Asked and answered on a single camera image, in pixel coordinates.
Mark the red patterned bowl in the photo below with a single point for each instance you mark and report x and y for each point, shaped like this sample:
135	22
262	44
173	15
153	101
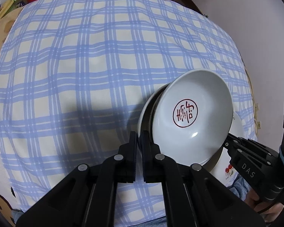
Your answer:
152	117
194	117

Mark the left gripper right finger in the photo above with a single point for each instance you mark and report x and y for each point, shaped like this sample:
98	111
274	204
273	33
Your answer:
192	196

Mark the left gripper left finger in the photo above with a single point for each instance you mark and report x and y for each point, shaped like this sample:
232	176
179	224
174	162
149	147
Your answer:
87	195

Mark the blue checked blanket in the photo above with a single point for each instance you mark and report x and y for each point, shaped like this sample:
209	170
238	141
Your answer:
75	75

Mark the person right hand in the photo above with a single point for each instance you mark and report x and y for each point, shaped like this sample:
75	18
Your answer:
268	211

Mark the white bowl orange label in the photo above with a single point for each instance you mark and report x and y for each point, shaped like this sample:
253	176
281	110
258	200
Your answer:
147	108

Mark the upper wall socket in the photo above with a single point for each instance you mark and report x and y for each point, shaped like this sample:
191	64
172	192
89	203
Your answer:
256	107

